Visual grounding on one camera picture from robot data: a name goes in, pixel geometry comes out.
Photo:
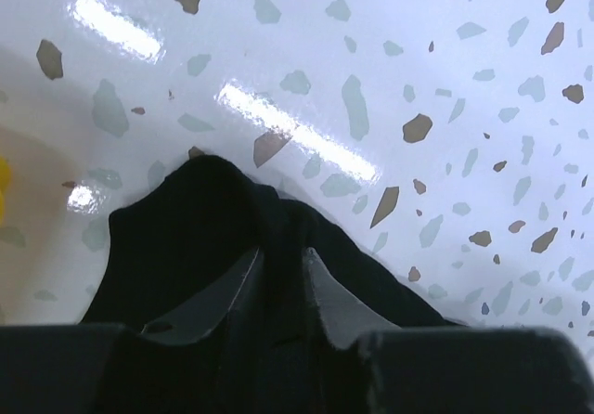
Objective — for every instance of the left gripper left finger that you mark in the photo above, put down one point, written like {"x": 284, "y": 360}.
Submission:
{"x": 116, "y": 367}

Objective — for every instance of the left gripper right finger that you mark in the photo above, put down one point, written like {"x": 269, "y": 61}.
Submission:
{"x": 363, "y": 363}

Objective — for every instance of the black t-shirt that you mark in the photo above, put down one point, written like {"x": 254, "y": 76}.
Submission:
{"x": 182, "y": 238}

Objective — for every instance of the yellow plastic bin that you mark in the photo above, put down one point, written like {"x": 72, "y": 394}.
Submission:
{"x": 5, "y": 178}

